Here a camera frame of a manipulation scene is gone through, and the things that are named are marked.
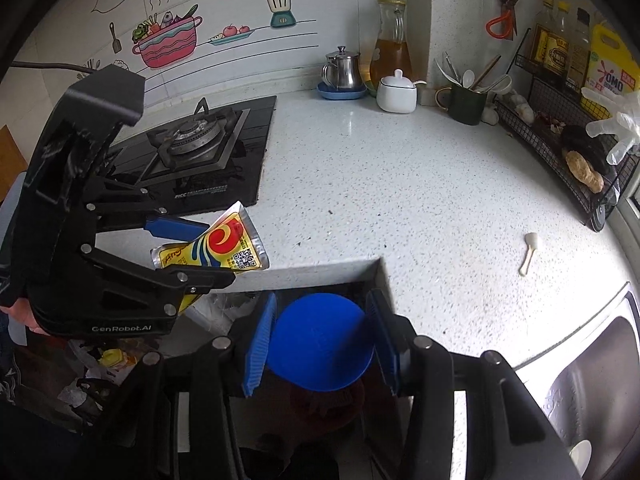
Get person's left hand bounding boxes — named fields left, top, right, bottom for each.
left=0, top=297, right=43, bottom=336

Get dark sauce bottle yellow cap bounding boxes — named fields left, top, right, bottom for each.
left=530, top=0, right=556, bottom=68
left=545, top=1, right=571, bottom=78

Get stainless steel sink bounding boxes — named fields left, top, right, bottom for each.
left=515, top=285, right=640, bottom=480

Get kitchen wall sticker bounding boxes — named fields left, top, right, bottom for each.
left=90, top=0, right=321, bottom=72

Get blue saucer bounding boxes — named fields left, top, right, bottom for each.
left=316, top=82, right=368, bottom=101

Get clear plastic glove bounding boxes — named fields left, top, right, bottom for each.
left=580, top=85, right=640, bottom=166

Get white lidded sugar jar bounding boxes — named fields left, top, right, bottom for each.
left=376, top=69, right=428, bottom=113

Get wooden cabinet door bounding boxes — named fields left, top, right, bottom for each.
left=0, top=125, right=28, bottom=196

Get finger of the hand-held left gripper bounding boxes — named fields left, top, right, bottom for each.
left=80, top=242, right=236, bottom=316
left=82, top=180, right=211, bottom=243

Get yellow detergent bottle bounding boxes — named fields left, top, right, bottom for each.
left=585, top=22, right=640, bottom=96

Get dark brown root vegetable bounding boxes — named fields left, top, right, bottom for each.
left=559, top=125, right=608, bottom=171

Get yellow sauce packet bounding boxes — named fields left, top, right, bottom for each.
left=150, top=201, right=271, bottom=317

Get ginger root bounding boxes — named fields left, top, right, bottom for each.
left=565, top=151, right=606, bottom=193

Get red trash bin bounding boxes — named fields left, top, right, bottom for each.
left=290, top=380, right=368, bottom=431

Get white dish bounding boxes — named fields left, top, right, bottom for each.
left=570, top=440, right=593, bottom=476

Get crumpled plastic bags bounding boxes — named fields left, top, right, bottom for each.
left=190, top=290, right=266, bottom=341

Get glass oil bottle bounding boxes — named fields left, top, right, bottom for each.
left=369, top=0, right=413, bottom=88

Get orange handled scissors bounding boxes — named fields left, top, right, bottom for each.
left=486, top=0, right=527, bottom=41

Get blue round lid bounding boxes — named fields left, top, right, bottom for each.
left=267, top=292, right=377, bottom=392

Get small white spoon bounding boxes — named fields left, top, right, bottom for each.
left=519, top=232, right=541, bottom=277

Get dark green mug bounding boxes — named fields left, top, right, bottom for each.
left=434, top=82, right=488, bottom=127

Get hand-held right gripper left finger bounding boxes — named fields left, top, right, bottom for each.
left=92, top=292, right=277, bottom=480

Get black wire rack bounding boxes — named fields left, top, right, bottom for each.
left=492, top=27, right=640, bottom=233

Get wooden chopsticks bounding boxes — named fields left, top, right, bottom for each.
left=472, top=55, right=502, bottom=88

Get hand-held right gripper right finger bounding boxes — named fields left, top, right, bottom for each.
left=365, top=289, right=563, bottom=480

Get black glass gas stove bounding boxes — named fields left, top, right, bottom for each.
left=102, top=94, right=277, bottom=208

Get steel teapot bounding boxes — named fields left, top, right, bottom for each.
left=321, top=45, right=363, bottom=92

